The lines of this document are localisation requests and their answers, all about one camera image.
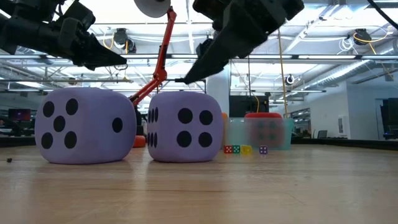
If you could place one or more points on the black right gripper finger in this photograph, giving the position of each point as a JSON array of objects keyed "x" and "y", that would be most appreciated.
[
  {"x": 203, "y": 48},
  {"x": 217, "y": 59}
]

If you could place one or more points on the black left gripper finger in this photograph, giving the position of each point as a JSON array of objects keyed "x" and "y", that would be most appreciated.
[
  {"x": 96, "y": 53},
  {"x": 96, "y": 67}
]

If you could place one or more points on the large orange foam die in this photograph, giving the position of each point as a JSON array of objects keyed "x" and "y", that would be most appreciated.
[{"x": 224, "y": 124}]

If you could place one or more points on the large red foam die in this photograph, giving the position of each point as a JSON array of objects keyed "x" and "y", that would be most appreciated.
[{"x": 263, "y": 115}]

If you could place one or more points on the large purple foam die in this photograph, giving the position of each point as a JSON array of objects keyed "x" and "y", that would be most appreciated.
[
  {"x": 168, "y": 152},
  {"x": 90, "y": 143}
]

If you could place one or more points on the small red die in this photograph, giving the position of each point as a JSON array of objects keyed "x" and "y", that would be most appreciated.
[{"x": 228, "y": 149}]

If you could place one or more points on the small green die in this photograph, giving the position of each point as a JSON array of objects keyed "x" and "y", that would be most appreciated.
[{"x": 236, "y": 149}]

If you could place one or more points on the small yellow die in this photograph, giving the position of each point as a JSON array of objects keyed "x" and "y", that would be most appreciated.
[{"x": 246, "y": 150}]

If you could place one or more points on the small purple die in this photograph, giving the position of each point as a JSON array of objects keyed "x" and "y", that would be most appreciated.
[{"x": 263, "y": 150}]

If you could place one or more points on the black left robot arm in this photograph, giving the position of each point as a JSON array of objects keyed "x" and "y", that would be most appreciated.
[{"x": 25, "y": 31}]

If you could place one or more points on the red desk lamp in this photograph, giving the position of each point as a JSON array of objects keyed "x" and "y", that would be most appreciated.
[{"x": 160, "y": 71}]

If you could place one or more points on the teal translucent plastic bin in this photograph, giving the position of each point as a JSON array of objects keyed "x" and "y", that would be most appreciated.
[{"x": 237, "y": 133}]

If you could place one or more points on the dark computer monitor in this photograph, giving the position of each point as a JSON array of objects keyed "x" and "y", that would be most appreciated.
[{"x": 19, "y": 115}]

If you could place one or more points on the tall black cabinet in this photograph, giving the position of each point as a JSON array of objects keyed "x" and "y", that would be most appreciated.
[{"x": 391, "y": 115}]

